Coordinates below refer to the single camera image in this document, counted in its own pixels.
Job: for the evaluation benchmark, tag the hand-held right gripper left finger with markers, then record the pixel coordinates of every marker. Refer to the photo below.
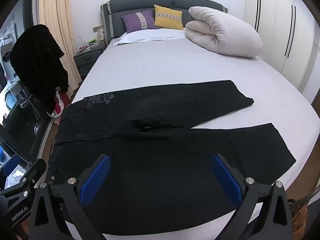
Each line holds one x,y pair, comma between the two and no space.
96,180

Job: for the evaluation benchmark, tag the grey nightstand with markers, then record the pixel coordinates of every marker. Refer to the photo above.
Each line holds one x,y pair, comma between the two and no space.
87,58

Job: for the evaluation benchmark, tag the beige curtain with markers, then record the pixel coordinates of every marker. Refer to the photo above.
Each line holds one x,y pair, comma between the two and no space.
60,25

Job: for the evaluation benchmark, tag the white pillow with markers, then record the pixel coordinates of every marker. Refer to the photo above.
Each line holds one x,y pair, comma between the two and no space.
150,36

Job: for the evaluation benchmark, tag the purple cushion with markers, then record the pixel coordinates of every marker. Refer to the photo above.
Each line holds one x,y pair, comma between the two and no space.
140,21

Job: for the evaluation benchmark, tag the white wardrobe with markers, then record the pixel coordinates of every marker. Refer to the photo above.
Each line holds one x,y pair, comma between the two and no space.
282,30

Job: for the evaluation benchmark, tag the grey upholstered headboard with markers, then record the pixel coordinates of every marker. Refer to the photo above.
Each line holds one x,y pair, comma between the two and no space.
140,7

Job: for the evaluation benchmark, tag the black hanging garment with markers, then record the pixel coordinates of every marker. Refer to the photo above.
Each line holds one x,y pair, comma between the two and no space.
37,65

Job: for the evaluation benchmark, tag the yellow cushion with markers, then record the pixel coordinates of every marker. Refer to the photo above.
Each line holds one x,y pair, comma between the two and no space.
168,17

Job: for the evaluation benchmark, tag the pink and white bag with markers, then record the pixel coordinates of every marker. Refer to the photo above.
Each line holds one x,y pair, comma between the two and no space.
58,105

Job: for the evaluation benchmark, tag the brown bag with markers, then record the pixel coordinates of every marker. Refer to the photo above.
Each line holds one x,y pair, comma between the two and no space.
300,215

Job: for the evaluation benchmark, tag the bed with white sheet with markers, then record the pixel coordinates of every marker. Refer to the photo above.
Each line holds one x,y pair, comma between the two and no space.
175,65

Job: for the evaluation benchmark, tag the glass balcony door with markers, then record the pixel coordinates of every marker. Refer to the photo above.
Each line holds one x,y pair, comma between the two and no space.
15,80

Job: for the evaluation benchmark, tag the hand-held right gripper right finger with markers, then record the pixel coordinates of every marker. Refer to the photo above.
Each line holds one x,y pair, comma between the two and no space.
226,180

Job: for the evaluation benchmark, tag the rolled cream duvet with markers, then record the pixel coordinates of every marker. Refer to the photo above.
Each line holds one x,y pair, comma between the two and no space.
222,33

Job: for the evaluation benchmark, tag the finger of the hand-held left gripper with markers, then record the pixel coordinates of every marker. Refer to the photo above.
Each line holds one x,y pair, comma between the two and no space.
30,173

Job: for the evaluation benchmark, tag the black pants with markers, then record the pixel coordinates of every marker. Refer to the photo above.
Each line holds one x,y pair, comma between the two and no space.
160,160

